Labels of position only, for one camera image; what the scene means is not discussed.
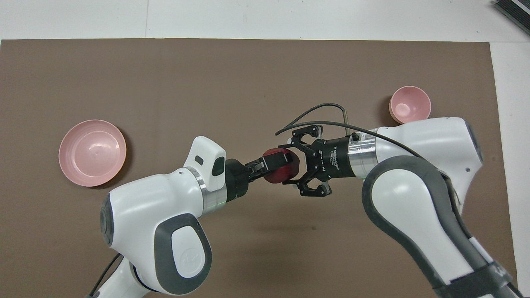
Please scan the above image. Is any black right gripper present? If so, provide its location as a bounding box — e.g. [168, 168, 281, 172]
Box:
[278, 125, 354, 197]

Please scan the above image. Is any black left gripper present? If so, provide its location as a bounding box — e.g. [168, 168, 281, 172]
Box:
[227, 152, 289, 202]

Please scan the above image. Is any red apple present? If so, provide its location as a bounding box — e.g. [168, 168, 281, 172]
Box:
[263, 148, 305, 185]

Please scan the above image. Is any pink bowl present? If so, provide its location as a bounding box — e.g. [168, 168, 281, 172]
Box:
[389, 86, 431, 125]

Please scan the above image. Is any pink plate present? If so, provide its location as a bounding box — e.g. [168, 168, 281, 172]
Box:
[58, 120, 127, 187]

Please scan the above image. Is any brown table mat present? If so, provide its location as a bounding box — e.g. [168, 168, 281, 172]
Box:
[0, 38, 519, 298]

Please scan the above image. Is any dark ribbed object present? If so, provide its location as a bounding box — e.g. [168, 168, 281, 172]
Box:
[493, 0, 530, 36]

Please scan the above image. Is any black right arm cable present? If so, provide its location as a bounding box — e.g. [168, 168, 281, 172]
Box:
[275, 103, 423, 160]

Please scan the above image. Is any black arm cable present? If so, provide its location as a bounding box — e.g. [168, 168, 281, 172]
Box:
[89, 253, 124, 298]
[275, 103, 423, 160]

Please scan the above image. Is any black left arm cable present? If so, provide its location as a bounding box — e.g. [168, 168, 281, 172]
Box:
[89, 253, 124, 298]

